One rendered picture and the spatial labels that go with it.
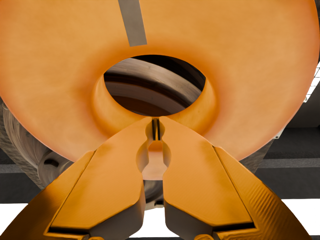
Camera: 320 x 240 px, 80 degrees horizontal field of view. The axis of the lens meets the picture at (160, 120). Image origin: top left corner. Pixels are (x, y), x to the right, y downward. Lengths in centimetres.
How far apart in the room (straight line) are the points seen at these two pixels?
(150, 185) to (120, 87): 22
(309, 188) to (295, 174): 62
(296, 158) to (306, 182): 331
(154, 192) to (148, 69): 27
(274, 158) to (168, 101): 556
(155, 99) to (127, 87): 5
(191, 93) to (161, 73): 6
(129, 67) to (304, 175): 932
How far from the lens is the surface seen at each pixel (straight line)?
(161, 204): 47
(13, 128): 49
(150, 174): 16
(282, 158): 594
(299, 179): 931
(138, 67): 31
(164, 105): 33
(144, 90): 31
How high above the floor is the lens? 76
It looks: 44 degrees up
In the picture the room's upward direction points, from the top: 178 degrees clockwise
